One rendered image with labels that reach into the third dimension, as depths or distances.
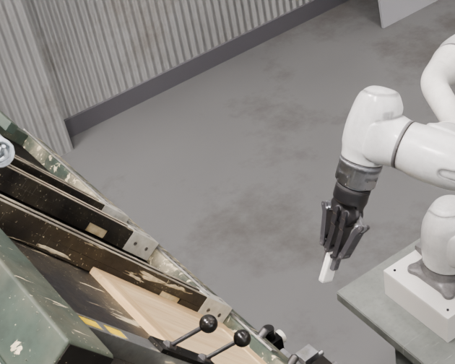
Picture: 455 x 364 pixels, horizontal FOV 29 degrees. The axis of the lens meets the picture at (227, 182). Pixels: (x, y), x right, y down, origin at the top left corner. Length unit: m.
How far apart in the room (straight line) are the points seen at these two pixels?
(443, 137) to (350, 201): 0.24
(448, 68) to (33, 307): 1.18
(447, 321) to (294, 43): 3.33
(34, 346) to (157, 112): 4.01
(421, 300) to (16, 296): 1.58
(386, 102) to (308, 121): 3.19
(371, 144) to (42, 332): 0.78
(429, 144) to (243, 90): 3.63
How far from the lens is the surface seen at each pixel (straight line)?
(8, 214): 2.03
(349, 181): 1.79
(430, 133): 1.72
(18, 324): 1.35
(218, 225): 4.32
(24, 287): 1.37
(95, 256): 2.21
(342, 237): 1.86
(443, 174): 1.71
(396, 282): 2.74
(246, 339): 1.84
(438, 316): 2.66
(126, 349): 1.71
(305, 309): 3.84
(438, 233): 2.56
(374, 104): 1.73
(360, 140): 1.75
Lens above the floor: 2.81
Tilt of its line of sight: 38 degrees down
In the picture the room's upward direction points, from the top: 12 degrees counter-clockwise
